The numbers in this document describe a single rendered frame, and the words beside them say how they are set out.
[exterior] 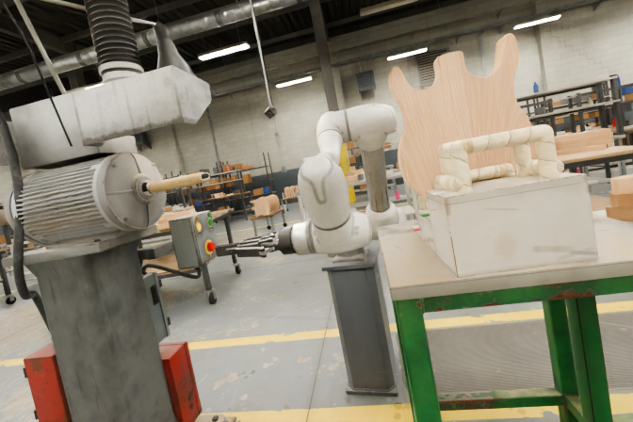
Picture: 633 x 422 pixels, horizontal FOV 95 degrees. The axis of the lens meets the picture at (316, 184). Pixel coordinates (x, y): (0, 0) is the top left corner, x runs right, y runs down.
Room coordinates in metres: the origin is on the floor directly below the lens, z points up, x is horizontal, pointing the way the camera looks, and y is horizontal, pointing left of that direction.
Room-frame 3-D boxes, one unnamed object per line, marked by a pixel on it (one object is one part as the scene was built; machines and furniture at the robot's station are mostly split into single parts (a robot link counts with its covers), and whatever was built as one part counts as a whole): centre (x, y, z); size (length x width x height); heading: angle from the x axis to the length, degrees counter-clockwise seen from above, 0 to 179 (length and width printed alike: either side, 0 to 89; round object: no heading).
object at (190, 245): (1.19, 0.61, 0.99); 0.24 x 0.21 x 0.26; 80
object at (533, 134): (0.60, -0.39, 1.20); 0.20 x 0.03 x 0.03; 83
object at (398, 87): (0.82, -0.29, 1.40); 0.07 x 0.04 x 0.09; 83
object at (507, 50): (0.79, -0.55, 1.41); 0.07 x 0.04 x 0.10; 83
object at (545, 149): (0.59, -0.47, 1.15); 0.03 x 0.03 x 0.09
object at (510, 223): (0.65, -0.40, 1.02); 0.27 x 0.15 x 0.17; 84
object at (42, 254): (0.97, 0.80, 1.11); 0.36 x 0.24 x 0.04; 80
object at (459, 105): (0.80, -0.42, 1.25); 0.35 x 0.04 x 0.40; 83
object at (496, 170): (0.76, -0.41, 1.12); 0.20 x 0.03 x 0.03; 83
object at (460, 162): (0.61, -0.31, 1.15); 0.03 x 0.03 x 0.09
